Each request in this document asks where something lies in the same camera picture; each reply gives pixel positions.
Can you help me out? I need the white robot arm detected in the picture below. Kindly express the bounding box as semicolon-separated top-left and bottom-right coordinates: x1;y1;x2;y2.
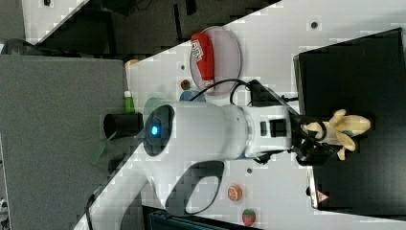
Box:
73;80;337;230

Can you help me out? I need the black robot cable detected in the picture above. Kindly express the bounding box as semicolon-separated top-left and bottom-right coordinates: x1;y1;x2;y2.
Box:
190;78;253;106

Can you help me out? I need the green bottle white cap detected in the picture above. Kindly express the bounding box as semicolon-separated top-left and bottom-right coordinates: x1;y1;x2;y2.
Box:
124;91;135;114

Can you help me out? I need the pink oval plate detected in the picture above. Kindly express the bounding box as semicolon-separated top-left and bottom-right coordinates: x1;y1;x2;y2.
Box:
190;26;242;96

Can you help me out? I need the blue bowl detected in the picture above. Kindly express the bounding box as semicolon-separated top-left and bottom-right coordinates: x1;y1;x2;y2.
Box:
179;90;206;102

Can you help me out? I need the black toaster oven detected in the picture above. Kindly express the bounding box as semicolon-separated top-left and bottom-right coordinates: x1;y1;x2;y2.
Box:
294;28;406;220

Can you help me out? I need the small strawberry near plate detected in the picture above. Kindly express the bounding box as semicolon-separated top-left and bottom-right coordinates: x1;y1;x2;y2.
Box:
180;80;191;90

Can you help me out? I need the red ketchup bottle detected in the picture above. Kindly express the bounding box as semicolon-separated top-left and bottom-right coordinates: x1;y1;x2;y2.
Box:
192;33;214;88

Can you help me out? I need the orange slice toy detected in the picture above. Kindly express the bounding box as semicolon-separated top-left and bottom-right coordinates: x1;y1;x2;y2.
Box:
227;185;242;201

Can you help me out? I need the dark teal crate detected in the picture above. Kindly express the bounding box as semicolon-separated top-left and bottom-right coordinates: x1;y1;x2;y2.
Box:
147;210;227;230

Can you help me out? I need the grey partition panel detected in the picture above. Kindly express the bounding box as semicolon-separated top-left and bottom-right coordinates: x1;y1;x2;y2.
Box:
1;55;124;230

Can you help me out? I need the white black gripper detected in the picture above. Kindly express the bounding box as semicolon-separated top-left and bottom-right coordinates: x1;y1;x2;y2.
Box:
243;80;339;167

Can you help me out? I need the strawberry toy at edge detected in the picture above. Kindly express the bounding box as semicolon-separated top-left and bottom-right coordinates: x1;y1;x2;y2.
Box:
241;209;256;227

